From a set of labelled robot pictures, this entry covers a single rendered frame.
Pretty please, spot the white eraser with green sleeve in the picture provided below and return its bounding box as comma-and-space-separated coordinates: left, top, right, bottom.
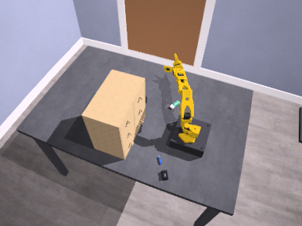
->
170, 101, 180, 109

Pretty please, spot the wooden chest of drawers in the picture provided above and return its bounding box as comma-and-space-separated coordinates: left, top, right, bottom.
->
82, 70, 145, 160

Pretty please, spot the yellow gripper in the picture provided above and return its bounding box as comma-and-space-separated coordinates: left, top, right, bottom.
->
164, 54, 183, 73

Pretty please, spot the black nine-volt battery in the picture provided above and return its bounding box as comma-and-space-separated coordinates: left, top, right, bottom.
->
161, 170, 168, 180

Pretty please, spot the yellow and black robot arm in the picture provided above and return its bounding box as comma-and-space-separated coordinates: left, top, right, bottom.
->
173, 68, 200, 143

